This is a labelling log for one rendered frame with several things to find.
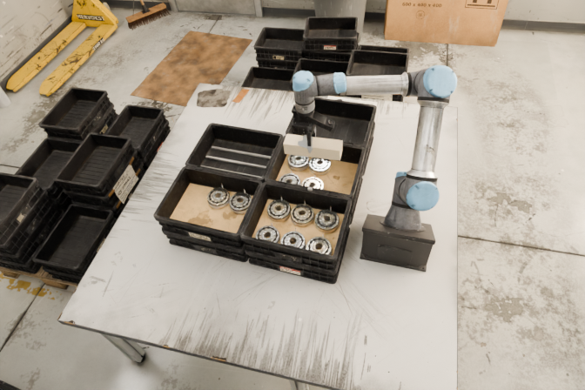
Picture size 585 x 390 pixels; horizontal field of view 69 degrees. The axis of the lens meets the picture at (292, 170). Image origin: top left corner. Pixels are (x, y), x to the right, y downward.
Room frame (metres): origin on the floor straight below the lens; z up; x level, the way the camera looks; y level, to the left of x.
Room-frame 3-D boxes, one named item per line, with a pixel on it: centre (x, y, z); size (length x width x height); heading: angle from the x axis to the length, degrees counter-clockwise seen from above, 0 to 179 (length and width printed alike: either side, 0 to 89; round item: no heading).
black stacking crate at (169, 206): (1.15, 0.38, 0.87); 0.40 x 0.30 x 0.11; 67
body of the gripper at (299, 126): (1.25, -0.07, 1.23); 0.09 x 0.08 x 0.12; 71
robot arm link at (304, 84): (1.25, -0.08, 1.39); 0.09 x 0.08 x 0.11; 92
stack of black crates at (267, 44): (3.05, -0.05, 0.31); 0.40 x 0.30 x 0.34; 71
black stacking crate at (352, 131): (1.55, -0.22, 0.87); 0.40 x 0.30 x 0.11; 67
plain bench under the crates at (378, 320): (1.28, 0.04, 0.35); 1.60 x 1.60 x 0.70; 71
